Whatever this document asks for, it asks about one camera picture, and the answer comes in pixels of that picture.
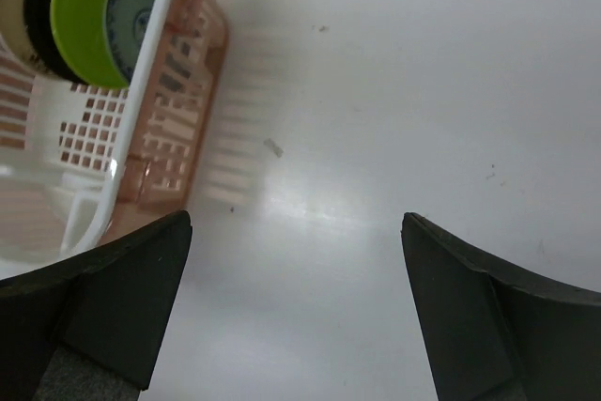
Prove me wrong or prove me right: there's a white pink dish rack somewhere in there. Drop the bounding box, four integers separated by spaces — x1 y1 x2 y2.
1 0 228 278

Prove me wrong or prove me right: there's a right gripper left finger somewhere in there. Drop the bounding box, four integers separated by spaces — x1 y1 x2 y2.
1 210 192 400

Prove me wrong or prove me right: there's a cream plate with dark patch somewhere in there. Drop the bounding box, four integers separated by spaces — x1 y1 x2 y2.
1 0 47 75

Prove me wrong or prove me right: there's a black plate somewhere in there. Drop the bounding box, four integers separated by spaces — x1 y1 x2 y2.
23 0 84 85

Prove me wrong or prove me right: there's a blue white patterned plate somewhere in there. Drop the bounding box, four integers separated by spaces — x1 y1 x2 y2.
103 0 155 83

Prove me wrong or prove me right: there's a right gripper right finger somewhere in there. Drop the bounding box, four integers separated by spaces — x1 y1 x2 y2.
401 212 600 400

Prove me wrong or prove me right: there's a green plate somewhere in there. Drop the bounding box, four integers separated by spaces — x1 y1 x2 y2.
50 0 128 89

